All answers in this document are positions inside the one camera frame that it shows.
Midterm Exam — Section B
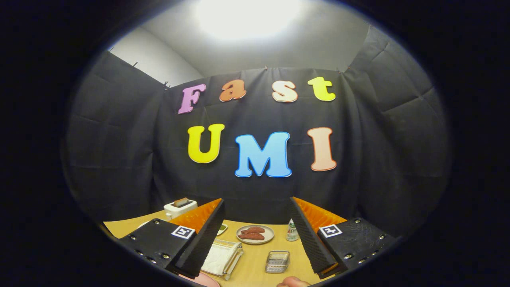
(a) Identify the black backdrop cloth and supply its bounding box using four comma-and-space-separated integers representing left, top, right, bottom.
62, 26, 453, 240

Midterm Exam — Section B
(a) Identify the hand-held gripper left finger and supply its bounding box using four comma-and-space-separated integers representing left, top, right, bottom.
116, 198, 226, 279

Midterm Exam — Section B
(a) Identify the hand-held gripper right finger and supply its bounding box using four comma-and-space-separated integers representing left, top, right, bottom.
289, 197, 399, 279

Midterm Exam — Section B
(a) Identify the white and green drink bottle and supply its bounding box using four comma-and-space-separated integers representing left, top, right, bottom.
286, 218, 300, 242

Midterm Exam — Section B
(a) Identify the beige dish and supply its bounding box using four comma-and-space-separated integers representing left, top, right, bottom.
236, 225, 275, 245

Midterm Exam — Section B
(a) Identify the white wire dish rack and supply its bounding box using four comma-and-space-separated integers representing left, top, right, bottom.
200, 238, 244, 281

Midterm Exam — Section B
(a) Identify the metal wire basket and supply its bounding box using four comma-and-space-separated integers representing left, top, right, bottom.
265, 250, 290, 274

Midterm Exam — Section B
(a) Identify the white toaster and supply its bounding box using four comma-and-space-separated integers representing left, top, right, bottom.
164, 198, 198, 220

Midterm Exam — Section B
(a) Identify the pink plate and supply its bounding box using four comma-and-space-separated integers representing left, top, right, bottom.
179, 272, 220, 287

